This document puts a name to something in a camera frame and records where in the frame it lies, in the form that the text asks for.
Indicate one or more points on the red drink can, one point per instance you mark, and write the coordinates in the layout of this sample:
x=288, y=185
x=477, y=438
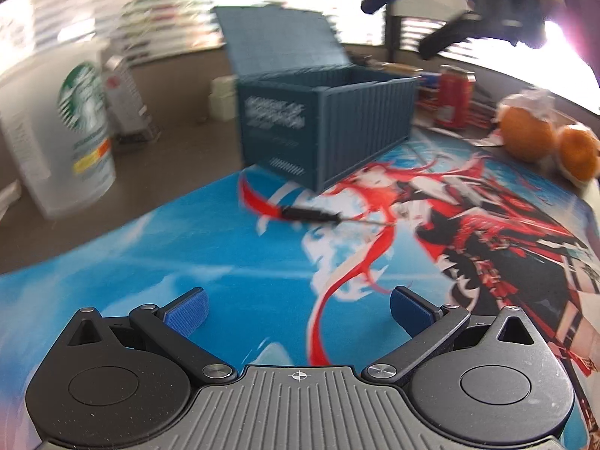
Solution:
x=453, y=98

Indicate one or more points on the clear plastic cup green logo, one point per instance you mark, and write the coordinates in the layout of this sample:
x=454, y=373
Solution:
x=61, y=159

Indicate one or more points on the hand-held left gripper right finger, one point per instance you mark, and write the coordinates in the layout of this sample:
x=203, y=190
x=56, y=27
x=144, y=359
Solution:
x=410, y=309

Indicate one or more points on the black screwdriver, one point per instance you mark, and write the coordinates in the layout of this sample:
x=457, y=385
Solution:
x=309, y=214

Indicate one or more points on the orange fruit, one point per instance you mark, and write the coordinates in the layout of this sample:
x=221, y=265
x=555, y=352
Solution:
x=527, y=136
x=579, y=152

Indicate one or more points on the dark blue container box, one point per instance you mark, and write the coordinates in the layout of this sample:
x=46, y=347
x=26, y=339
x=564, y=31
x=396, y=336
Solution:
x=356, y=126

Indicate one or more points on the clear plastic bag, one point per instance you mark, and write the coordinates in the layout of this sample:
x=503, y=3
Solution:
x=529, y=97

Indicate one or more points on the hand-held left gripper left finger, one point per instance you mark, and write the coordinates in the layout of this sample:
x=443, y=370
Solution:
x=187, y=315

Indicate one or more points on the printed red blue desk mat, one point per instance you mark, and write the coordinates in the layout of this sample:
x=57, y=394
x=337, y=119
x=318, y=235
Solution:
x=211, y=253

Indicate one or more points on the grey white carton box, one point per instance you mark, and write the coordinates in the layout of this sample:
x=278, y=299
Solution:
x=126, y=103

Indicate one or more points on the white plastic box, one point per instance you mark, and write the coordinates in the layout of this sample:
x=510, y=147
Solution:
x=224, y=98

